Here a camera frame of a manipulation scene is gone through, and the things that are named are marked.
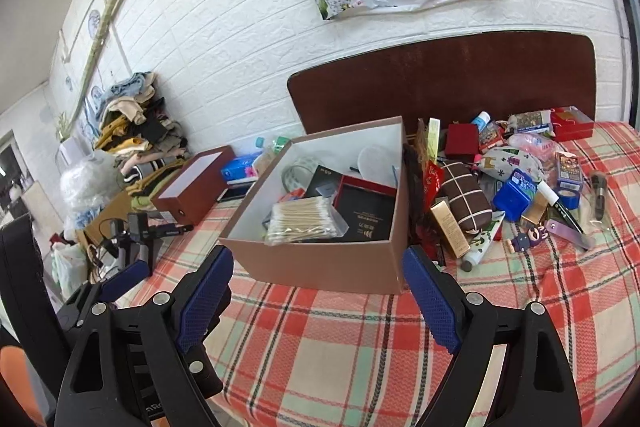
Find red box with black insert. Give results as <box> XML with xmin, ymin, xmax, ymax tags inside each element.
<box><xmin>333</xmin><ymin>176</ymin><xmax>397</xmax><ymax>243</ymax></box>

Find red playing card box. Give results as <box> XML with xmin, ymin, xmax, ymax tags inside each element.
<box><xmin>478</xmin><ymin>122</ymin><xmax>506</xmax><ymax>154</ymax></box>

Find black handheld gripper on bed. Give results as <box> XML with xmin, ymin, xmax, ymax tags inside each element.
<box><xmin>100</xmin><ymin>212</ymin><xmax>194</xmax><ymax>279</ymax></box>

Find plaid red blanket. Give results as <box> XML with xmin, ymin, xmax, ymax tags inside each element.
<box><xmin>115</xmin><ymin>120</ymin><xmax>640</xmax><ymax>427</ymax></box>

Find brown box lid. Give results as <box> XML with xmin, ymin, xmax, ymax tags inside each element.
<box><xmin>151</xmin><ymin>145</ymin><xmax>235</xmax><ymax>225</ymax></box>

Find white smartphone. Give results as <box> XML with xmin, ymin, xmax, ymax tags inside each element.
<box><xmin>217</xmin><ymin>182</ymin><xmax>254</xmax><ymax>202</ymax></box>

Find brown checked pouch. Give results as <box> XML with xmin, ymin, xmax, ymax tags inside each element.
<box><xmin>440</xmin><ymin>160</ymin><xmax>492</xmax><ymax>235</ymax></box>

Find blue plastic case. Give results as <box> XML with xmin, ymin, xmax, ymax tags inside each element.
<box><xmin>492</xmin><ymin>169</ymin><xmax>537</xmax><ymax>222</ymax></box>

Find large cardboard storage box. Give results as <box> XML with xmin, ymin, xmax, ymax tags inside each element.
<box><xmin>219</xmin><ymin>117</ymin><xmax>408</xmax><ymax>294</ymax></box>

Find blue tissue pack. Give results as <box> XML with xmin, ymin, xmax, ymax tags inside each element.
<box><xmin>220</xmin><ymin>153</ymin><xmax>260</xmax><ymax>183</ymax></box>

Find cotton swab pack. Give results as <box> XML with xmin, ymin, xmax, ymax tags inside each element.
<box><xmin>264</xmin><ymin>197</ymin><xmax>349</xmax><ymax>246</ymax></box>

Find printed fabric pouch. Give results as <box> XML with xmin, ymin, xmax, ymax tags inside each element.
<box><xmin>475</xmin><ymin>146</ymin><xmax>546</xmax><ymax>182</ymax></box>

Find patterned tape roll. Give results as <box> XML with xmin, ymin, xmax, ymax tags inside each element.
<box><xmin>281</xmin><ymin>156</ymin><xmax>319</xmax><ymax>193</ymax></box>

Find small maroon box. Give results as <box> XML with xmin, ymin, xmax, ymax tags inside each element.
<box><xmin>445</xmin><ymin>124</ymin><xmax>480</xmax><ymax>162</ymax></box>

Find black box in storage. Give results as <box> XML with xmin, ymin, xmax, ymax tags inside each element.
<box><xmin>304</xmin><ymin>165</ymin><xmax>343</xmax><ymax>199</ymax></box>

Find pile of folded clothes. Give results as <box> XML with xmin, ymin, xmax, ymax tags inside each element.
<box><xmin>92</xmin><ymin>72</ymin><xmax>190</xmax><ymax>198</ymax></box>

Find green tissue pack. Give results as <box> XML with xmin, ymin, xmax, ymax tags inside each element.
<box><xmin>270</xmin><ymin>135</ymin><xmax>291</xmax><ymax>154</ymax></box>

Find blue orange card box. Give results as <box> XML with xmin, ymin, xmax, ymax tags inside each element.
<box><xmin>556</xmin><ymin>152</ymin><xmax>584</xmax><ymax>193</ymax></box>

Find blue white tube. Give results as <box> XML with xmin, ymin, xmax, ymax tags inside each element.
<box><xmin>472</xmin><ymin>110</ymin><xmax>491</xmax><ymax>132</ymax></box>

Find pink plastic bottle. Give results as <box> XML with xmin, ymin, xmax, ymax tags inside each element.
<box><xmin>506</xmin><ymin>133</ymin><xmax>562</xmax><ymax>161</ymax></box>

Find makeup brush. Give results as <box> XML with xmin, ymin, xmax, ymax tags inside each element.
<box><xmin>590</xmin><ymin>171</ymin><xmax>608</xmax><ymax>222</ymax></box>

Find red gift box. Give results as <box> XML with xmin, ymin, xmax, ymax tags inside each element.
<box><xmin>550</xmin><ymin>106</ymin><xmax>594</xmax><ymax>142</ymax></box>

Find dark brown headboard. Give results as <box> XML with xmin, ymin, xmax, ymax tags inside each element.
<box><xmin>288</xmin><ymin>30</ymin><xmax>597</xmax><ymax>133</ymax></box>

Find black camera unit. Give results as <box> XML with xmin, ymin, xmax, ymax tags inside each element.
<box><xmin>1</xmin><ymin>215</ymin><xmax>70</xmax><ymax>398</ymax></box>

